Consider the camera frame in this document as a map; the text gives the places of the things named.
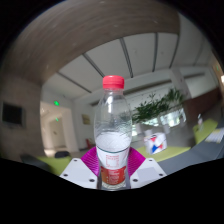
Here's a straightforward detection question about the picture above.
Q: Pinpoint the lime green ottoman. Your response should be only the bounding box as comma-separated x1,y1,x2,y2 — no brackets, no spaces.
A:
36,155,73,176

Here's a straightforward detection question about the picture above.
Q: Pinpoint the red white blue polyhedron box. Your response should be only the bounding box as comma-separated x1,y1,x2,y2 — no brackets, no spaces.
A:
143,132,168,155

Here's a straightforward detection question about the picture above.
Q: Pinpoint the row of potted green plants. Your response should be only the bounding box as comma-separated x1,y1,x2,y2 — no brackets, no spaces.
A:
131,88,186,126

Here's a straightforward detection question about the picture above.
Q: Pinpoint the clear red-capped water bottle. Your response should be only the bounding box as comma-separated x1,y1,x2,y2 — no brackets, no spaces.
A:
93,75,133,191

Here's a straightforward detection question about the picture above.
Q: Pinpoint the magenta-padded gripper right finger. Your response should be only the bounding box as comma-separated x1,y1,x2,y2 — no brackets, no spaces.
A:
125,147,168,190

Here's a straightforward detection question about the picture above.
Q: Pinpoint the black wall monitor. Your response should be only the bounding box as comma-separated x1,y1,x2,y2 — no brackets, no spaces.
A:
1,101,27,128

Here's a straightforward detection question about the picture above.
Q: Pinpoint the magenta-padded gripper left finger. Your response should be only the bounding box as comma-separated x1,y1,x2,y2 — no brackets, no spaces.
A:
59,146,101,190

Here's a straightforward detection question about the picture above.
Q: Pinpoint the framed wall picture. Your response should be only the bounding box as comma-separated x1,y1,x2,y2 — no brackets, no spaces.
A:
81,114,92,126

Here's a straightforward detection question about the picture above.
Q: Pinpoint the yellow white booklet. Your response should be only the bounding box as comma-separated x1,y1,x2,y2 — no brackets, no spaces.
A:
206,129,224,144

